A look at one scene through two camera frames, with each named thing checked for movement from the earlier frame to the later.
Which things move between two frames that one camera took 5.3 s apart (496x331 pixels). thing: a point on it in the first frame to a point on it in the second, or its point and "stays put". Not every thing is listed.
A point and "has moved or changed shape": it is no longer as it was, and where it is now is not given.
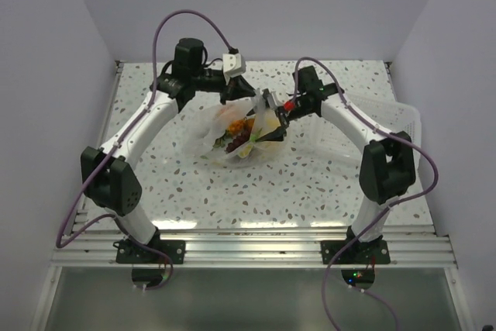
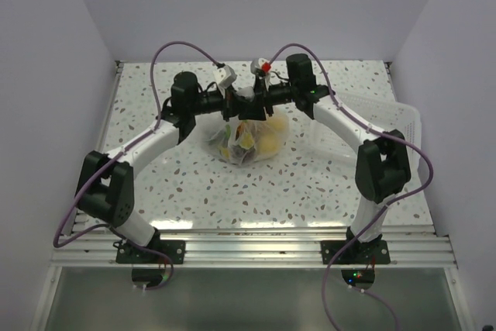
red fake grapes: x=242 y=138 to x=247 y=156
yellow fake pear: x=266 y=121 to x=269 y=143
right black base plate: x=377 y=252 stays put
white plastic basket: x=331 y=146 stays put
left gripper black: x=236 y=88 to x=231 y=106
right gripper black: x=277 y=134 to x=255 y=111
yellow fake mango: x=246 y=152 has moved or changed shape
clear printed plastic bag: x=227 y=135 has moved or changed shape
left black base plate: x=126 y=253 stays put
